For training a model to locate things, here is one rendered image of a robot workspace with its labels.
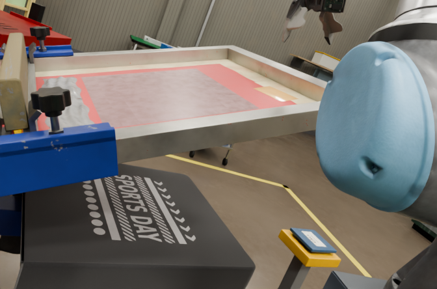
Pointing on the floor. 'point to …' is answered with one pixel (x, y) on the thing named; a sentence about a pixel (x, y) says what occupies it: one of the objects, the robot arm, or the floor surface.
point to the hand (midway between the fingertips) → (305, 43)
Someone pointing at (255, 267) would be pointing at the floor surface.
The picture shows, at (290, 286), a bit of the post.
